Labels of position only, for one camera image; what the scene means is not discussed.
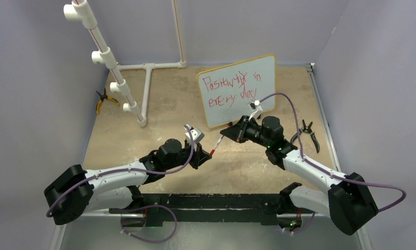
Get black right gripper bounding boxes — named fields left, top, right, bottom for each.
left=221, top=116, right=271, bottom=148

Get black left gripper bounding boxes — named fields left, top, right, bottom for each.
left=164, top=141, right=211, bottom=170

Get red-capped white marker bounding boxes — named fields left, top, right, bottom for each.
left=213, top=135, right=224, bottom=151

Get yellow-framed whiteboard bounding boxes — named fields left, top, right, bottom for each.
left=197, top=54, right=277, bottom=128

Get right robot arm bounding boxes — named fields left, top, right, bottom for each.
left=220, top=116, right=380, bottom=235

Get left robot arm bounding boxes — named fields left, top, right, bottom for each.
left=43, top=138, right=212, bottom=225

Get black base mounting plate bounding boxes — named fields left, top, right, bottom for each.
left=109, top=194, right=306, bottom=231

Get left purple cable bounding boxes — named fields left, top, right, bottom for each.
left=46, top=124, right=197, bottom=244

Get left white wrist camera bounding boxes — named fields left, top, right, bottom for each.
left=184, top=124, right=205, bottom=144

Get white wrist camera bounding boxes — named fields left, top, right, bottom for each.
left=184, top=124, right=205, bottom=144
left=249, top=100, right=263, bottom=119

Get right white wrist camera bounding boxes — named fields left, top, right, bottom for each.
left=249, top=100, right=263, bottom=119

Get green-handled pliers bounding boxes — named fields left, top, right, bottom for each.
left=290, top=119, right=321, bottom=154

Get yellow-handled pliers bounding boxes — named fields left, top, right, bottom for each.
left=95, top=89, right=120, bottom=115

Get white PVC pipe frame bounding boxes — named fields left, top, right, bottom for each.
left=63, top=0, right=188, bottom=128

